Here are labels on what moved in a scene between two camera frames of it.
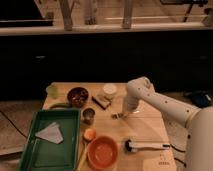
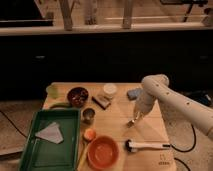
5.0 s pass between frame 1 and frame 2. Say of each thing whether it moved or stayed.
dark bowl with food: stayed
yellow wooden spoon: stayed
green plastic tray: stayed
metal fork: moved
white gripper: moved
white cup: stayed
